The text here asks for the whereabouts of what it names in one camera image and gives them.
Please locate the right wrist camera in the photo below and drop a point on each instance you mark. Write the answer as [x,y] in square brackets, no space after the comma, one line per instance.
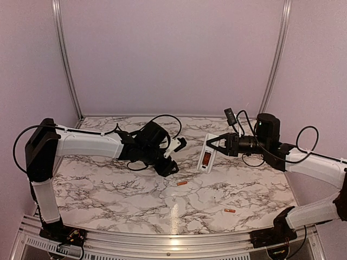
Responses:
[231,119]

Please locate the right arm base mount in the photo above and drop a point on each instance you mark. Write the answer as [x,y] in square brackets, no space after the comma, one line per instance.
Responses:
[268,237]

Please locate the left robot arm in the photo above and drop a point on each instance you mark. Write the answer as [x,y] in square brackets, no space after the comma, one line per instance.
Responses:
[152,145]

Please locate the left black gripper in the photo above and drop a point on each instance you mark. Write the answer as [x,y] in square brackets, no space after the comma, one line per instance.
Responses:
[167,171]

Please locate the right aluminium frame post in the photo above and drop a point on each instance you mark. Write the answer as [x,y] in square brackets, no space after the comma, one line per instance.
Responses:
[279,50]

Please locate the aluminium frame post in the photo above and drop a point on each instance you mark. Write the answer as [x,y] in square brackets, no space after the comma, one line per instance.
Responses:
[279,50]
[56,5]

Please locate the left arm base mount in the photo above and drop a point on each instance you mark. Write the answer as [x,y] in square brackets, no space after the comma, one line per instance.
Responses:
[66,235]

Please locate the left aluminium frame post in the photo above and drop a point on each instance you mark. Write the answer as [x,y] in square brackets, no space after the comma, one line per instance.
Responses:
[56,5]

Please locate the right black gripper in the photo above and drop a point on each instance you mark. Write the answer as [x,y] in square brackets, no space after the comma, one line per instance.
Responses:
[229,149]

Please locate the white remote control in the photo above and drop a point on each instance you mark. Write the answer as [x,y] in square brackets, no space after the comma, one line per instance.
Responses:
[207,156]

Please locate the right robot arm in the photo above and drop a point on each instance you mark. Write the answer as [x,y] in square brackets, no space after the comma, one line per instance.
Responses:
[265,140]

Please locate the front aluminium rail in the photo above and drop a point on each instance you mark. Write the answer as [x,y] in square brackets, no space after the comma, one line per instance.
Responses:
[117,245]

